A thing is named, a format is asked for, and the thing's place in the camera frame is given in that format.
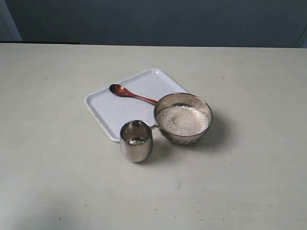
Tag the dark red wooden spoon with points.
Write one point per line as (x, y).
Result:
(121, 91)

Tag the white plastic tray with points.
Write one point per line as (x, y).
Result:
(112, 112)

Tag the white rice grains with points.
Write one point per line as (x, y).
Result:
(182, 120)

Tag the small steel cup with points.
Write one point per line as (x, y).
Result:
(136, 140)

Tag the steel bowl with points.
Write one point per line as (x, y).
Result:
(182, 99)

